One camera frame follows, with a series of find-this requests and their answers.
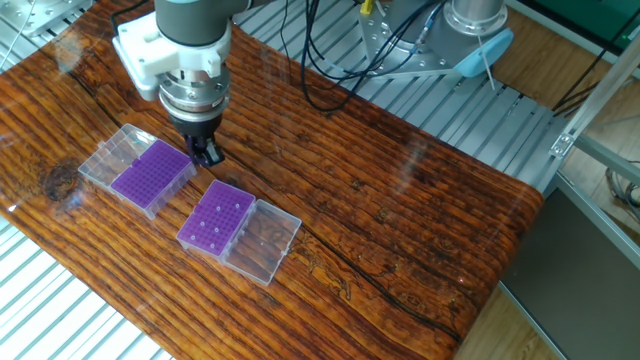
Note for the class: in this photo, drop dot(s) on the purple pipette tip holder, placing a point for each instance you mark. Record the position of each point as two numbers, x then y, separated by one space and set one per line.
150 178
215 225

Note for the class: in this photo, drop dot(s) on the aluminium frame profile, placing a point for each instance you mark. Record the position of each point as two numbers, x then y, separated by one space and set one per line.
600 105

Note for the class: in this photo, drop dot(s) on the thin white rod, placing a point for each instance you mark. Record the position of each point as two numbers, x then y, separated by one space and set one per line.
490 70

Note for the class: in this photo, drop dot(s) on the yellow connector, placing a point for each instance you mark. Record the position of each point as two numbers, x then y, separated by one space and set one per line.
367 6

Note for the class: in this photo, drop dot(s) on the silver robot mounting plate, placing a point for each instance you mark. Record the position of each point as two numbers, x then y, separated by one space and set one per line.
400 60

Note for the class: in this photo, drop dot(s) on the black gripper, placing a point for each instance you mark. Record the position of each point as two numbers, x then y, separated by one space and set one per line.
197 128

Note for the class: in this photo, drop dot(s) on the light blue plastic piece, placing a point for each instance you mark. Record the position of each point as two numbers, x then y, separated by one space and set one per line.
480 55

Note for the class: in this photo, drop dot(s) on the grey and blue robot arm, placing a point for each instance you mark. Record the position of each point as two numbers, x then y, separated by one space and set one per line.
190 20

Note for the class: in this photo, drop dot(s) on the glossy wood grain mat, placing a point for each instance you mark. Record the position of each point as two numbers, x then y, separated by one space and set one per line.
380 220

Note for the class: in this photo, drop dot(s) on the white wrist adapter housing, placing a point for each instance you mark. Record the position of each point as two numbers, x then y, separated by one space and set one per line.
140 50

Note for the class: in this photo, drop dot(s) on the green board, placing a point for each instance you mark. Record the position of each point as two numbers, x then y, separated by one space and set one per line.
600 20

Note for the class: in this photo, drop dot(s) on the silver corner bracket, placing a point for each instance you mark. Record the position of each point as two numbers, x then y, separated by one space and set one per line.
562 145

